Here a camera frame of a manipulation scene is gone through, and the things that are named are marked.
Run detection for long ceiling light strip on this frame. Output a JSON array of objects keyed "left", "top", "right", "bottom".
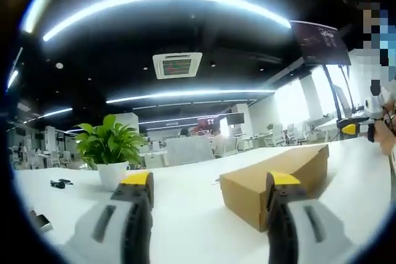
[{"left": 42, "top": 0, "right": 292, "bottom": 42}]

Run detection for brown cardboard shoe box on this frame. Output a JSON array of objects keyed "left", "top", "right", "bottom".
[{"left": 220, "top": 143, "right": 330, "bottom": 232}]

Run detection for black keys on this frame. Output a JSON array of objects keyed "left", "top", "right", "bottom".
[{"left": 50, "top": 178, "right": 74, "bottom": 189}]

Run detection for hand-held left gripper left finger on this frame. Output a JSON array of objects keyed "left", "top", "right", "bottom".
[{"left": 63, "top": 171, "right": 155, "bottom": 264}]

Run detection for smartphone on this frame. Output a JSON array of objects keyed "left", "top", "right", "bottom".
[{"left": 29, "top": 210, "right": 52, "bottom": 231}]

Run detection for ceiling air conditioner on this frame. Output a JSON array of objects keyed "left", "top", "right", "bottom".
[{"left": 152, "top": 52, "right": 204, "bottom": 80}]

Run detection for white monitor back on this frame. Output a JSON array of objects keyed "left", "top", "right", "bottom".
[{"left": 165, "top": 137, "right": 215, "bottom": 166}]

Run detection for white plant pot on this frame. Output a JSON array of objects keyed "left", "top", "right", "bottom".
[{"left": 97, "top": 161, "right": 130, "bottom": 192}]

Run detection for green potted plant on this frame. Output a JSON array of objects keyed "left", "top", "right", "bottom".
[{"left": 72, "top": 114, "right": 149, "bottom": 171}]

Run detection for hanging dark screen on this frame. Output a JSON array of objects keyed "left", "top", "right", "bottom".
[{"left": 289, "top": 19, "right": 352, "bottom": 67}]

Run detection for person's right hand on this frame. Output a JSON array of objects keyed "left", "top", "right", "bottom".
[{"left": 372, "top": 106, "right": 396, "bottom": 156}]

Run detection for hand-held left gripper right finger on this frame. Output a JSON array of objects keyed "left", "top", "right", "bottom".
[{"left": 265, "top": 171, "right": 356, "bottom": 264}]

